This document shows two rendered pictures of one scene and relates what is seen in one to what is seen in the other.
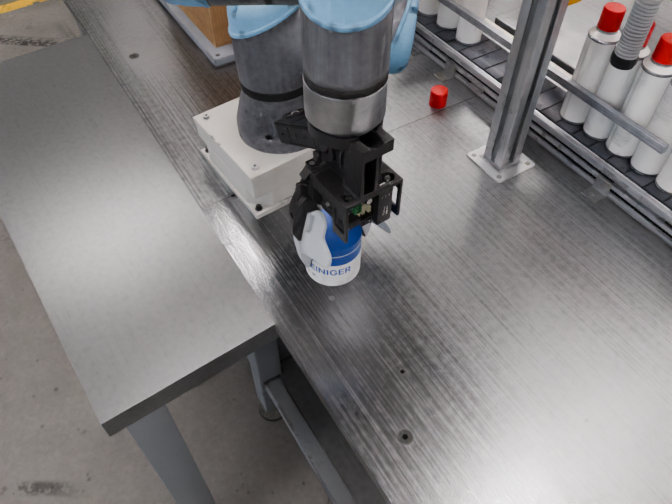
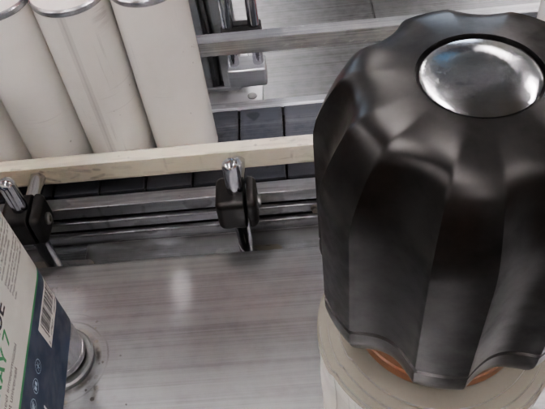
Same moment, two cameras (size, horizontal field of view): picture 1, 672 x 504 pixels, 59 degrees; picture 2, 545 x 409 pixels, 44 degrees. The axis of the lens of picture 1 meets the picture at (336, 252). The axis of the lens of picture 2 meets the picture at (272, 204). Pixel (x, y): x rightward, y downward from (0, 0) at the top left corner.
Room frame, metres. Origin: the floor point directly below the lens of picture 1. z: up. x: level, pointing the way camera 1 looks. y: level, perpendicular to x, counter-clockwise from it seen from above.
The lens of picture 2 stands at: (1.15, -0.72, 1.29)
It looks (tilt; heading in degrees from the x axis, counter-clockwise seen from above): 51 degrees down; 126
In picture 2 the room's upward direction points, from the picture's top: 8 degrees counter-clockwise
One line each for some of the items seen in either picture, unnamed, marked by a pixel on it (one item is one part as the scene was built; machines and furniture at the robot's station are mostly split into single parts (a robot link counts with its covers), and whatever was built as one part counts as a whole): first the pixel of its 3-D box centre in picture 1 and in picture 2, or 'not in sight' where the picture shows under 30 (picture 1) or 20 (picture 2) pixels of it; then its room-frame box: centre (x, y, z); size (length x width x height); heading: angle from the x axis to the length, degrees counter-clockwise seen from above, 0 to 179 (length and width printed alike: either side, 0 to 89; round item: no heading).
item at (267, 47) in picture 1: (275, 30); not in sight; (0.79, 0.09, 1.09); 0.13 x 0.12 x 0.14; 86
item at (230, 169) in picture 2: not in sight; (242, 214); (0.95, -0.47, 0.89); 0.03 x 0.03 x 0.12; 32
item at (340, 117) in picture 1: (348, 95); not in sight; (0.45, -0.01, 1.22); 0.08 x 0.08 x 0.05
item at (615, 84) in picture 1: (618, 81); (92, 58); (0.82, -0.46, 0.98); 0.05 x 0.05 x 0.20
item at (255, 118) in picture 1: (280, 99); not in sight; (0.79, 0.09, 0.97); 0.15 x 0.15 x 0.10
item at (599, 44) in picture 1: (593, 65); (162, 49); (0.86, -0.43, 0.98); 0.05 x 0.05 x 0.20
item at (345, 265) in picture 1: (332, 247); not in sight; (0.47, 0.00, 0.98); 0.07 x 0.07 x 0.07
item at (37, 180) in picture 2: not in sight; (40, 214); (0.80, -0.54, 0.89); 0.06 x 0.03 x 0.12; 122
